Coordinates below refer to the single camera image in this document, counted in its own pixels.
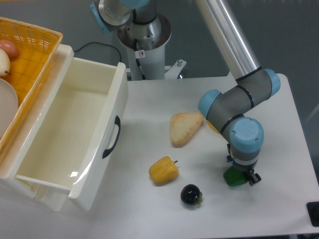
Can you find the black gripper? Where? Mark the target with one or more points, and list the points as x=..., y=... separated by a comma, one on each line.
x=244, y=161

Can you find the white pear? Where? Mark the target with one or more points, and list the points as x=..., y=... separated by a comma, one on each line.
x=4, y=63

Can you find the yellow banana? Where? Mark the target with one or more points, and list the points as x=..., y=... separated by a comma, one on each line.
x=212, y=127

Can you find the black drawer handle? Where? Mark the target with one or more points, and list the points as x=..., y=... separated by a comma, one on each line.
x=114, y=138

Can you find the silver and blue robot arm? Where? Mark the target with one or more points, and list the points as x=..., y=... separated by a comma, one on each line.
x=225, y=111

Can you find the black device at edge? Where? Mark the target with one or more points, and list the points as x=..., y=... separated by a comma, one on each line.
x=313, y=211

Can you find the white plate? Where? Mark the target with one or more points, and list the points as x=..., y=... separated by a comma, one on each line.
x=8, y=105

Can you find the white plastic drawer box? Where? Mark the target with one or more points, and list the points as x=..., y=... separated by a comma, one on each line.
x=56, y=153

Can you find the dark purple eggplant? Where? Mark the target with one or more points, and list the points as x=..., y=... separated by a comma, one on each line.
x=191, y=195

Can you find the orange woven basket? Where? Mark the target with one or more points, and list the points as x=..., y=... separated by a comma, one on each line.
x=36, y=46

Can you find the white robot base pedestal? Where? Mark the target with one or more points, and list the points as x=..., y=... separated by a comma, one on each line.
x=145, y=46

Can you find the toasted bread slice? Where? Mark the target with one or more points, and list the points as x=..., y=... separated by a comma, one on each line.
x=183, y=126

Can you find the green bell pepper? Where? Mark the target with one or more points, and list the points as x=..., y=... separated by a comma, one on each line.
x=234, y=177

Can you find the yellow bell pepper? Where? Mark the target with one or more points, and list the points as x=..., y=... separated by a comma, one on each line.
x=163, y=171

